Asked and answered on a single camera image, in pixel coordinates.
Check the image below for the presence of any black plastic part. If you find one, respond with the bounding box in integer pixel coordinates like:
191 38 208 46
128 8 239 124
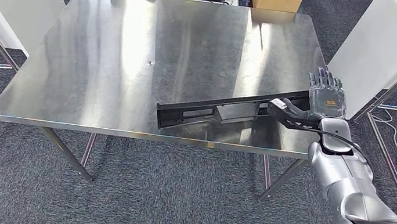
153 71 313 150

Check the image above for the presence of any stainless steel workbench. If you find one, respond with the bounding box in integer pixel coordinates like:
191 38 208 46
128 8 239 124
0 0 336 213

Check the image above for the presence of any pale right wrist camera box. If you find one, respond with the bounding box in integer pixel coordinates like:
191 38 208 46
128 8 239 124
266 97 288 111

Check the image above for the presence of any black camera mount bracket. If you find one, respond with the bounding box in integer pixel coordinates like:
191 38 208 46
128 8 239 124
265 103 323 135

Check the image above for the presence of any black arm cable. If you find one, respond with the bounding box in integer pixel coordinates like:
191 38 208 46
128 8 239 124
288 125 380 171

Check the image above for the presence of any white power cable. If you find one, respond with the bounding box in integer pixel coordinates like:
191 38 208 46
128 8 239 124
356 107 397 223

